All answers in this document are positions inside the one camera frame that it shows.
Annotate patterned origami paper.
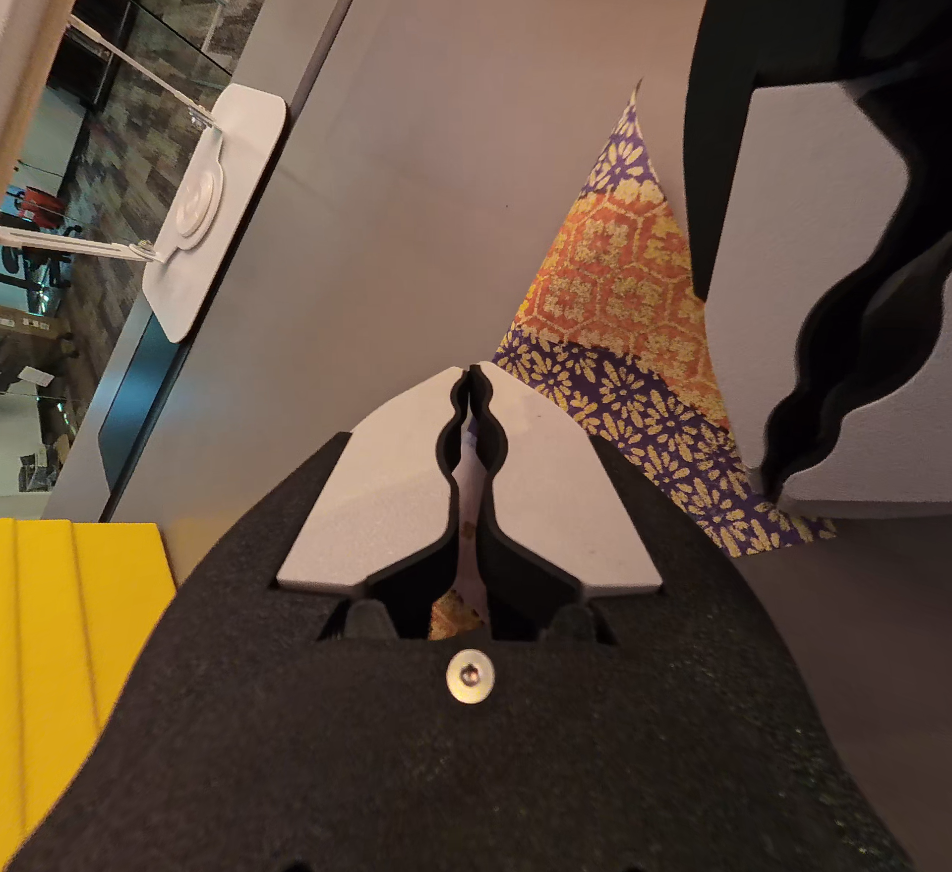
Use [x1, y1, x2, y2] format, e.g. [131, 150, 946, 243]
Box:
[427, 79, 837, 642]

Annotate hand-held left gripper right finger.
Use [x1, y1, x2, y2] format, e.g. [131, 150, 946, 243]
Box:
[469, 362, 664, 641]

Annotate yellow plastic bin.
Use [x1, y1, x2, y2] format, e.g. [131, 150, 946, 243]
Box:
[0, 518, 178, 862]

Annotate black office chair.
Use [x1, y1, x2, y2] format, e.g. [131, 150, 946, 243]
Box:
[0, 186, 84, 293]

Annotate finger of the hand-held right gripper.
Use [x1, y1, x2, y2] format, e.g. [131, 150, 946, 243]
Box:
[766, 228, 952, 512]
[705, 79, 923, 494]

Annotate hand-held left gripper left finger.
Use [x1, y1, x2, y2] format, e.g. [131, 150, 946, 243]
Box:
[275, 365, 471, 641]

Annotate white metal document stand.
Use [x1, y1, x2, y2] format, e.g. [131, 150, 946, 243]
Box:
[0, 0, 287, 345]

